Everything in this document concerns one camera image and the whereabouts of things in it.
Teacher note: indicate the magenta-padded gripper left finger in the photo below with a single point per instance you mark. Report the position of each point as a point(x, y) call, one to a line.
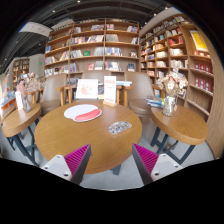
point(77, 159)

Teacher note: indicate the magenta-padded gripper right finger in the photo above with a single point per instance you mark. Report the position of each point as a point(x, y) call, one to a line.
point(146, 159)

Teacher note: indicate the transparent computer mouse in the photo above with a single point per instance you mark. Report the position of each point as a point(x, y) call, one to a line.
point(120, 127)

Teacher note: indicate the white mouse pad red rest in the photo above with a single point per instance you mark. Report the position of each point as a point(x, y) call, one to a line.
point(79, 111)

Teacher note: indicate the oval wooden side table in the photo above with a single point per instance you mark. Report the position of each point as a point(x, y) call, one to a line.
point(18, 121)
point(181, 125)

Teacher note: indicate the colourful book stack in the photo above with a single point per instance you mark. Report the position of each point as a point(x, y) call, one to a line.
point(154, 101)

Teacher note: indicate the tall glass vase dried flowers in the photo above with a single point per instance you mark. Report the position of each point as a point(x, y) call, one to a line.
point(170, 96)

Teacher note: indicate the brown padded wooden armchair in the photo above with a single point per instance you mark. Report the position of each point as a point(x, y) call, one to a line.
point(91, 74)
point(138, 90)
point(53, 90)

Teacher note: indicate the white framed pink picture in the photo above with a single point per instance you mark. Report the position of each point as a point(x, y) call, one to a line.
point(86, 89)

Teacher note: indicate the white red sign wooden base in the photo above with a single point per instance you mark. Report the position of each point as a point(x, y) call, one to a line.
point(109, 88)

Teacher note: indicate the small glass vase dried flowers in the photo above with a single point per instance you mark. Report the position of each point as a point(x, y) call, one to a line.
point(26, 100)

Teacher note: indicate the pale blue book stack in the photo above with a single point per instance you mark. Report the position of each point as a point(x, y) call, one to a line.
point(124, 83)

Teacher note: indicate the small white standing card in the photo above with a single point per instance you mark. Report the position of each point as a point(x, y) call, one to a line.
point(19, 100)

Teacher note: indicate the curved wooden bookshelf unit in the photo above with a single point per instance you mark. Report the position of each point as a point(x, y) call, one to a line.
point(196, 80)

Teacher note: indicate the small distant wooden bookshelf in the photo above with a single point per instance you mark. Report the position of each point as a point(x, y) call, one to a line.
point(20, 68)

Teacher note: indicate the wide wooden bookshelf unit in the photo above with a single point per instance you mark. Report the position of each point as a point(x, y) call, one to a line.
point(93, 43)

